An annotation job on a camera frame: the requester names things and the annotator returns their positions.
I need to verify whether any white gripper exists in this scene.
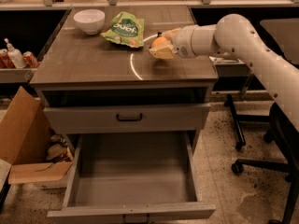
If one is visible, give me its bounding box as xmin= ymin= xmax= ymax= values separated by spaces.
xmin=149 ymin=25 xmax=196 ymax=60

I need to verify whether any orange fruit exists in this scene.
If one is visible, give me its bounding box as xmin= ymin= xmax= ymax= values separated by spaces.
xmin=151 ymin=36 xmax=168 ymax=48

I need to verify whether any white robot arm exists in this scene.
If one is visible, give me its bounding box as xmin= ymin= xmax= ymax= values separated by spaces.
xmin=149 ymin=14 xmax=299 ymax=130

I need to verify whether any closed grey top drawer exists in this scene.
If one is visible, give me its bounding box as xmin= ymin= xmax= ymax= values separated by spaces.
xmin=44 ymin=103 xmax=210 ymax=134

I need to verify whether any grey drawer cabinet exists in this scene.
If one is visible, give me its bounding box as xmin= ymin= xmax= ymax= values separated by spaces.
xmin=30 ymin=5 xmax=219 ymax=154

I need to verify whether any open grey middle drawer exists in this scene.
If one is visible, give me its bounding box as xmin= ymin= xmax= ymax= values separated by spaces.
xmin=48 ymin=132 xmax=216 ymax=224

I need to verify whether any green snack bag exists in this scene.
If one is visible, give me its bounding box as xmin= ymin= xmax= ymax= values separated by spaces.
xmin=101 ymin=11 xmax=144 ymax=49

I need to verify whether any white ceramic bowl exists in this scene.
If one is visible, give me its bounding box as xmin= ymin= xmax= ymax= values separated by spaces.
xmin=73 ymin=9 xmax=106 ymax=35

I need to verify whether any black office chair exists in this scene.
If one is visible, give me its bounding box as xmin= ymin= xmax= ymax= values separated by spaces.
xmin=224 ymin=18 xmax=299 ymax=224

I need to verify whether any white pump bottle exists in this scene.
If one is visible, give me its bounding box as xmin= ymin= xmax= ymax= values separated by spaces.
xmin=5 ymin=38 xmax=26 ymax=69

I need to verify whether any crumpled brown paper trash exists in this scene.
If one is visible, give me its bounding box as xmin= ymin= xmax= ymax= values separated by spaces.
xmin=46 ymin=134 xmax=73 ymax=162

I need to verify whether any red soda can at edge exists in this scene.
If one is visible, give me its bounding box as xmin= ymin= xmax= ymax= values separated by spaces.
xmin=0 ymin=49 xmax=15 ymax=68

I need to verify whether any brown cardboard box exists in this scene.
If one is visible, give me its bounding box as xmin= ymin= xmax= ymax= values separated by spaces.
xmin=0 ymin=87 xmax=72 ymax=189

